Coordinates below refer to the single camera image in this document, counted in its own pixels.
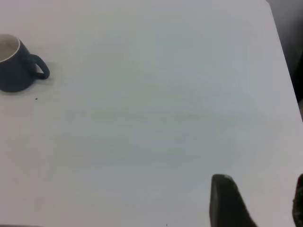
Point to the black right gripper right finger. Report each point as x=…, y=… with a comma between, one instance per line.
x=299, y=203

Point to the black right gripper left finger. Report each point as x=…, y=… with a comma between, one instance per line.
x=227, y=205

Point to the dark grey ceramic mug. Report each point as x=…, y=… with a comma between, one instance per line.
x=14, y=73

